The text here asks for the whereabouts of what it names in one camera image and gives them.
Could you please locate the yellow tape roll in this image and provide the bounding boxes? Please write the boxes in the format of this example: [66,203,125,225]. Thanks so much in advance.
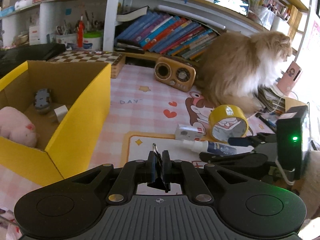
[208,105,249,143]

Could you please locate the small white red box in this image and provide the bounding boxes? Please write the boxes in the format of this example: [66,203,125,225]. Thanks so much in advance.
[175,125,204,141]

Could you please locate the brown cardboard piece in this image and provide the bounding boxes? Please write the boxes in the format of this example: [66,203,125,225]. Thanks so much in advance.
[285,97,306,112]

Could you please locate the stack of papers and magazines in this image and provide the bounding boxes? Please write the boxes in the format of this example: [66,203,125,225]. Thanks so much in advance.
[257,87,285,115]

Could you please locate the pink cartoon holder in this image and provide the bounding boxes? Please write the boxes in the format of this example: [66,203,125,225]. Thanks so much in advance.
[277,61,302,95]

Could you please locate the pink checked table mat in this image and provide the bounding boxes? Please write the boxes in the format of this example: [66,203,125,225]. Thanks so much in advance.
[0,64,278,240]

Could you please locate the orange white fluffy cat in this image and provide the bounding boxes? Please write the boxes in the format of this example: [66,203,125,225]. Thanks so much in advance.
[195,31,292,114]

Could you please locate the wooden retro radio speaker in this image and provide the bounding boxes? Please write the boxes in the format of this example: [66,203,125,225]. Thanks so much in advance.
[154,56,196,92]

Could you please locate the yellow cardboard box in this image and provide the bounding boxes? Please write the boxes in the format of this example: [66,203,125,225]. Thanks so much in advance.
[1,61,111,186]

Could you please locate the white charger cube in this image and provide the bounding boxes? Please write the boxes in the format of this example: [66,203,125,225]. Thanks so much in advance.
[54,105,68,123]

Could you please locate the wooden chess board box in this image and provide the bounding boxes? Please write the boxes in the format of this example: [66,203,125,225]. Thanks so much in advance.
[49,51,126,79]

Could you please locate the grey toy car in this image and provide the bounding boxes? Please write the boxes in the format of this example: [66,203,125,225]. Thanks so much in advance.
[34,88,52,114]

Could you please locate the white bookshelf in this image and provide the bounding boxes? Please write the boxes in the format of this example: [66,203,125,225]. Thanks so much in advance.
[1,0,308,51]

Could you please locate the row of colourful books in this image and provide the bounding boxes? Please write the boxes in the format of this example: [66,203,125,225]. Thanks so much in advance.
[114,9,220,62]

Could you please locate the white green lid jar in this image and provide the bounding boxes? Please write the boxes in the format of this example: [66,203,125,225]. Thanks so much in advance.
[83,31,103,51]

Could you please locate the pink plush pig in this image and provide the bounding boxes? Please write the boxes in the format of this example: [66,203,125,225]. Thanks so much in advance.
[0,106,37,147]

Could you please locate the black piano keyboard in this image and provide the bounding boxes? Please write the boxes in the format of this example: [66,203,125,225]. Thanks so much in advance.
[0,43,66,78]

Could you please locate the white charging cable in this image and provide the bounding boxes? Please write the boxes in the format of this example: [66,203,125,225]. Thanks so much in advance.
[246,89,299,120]

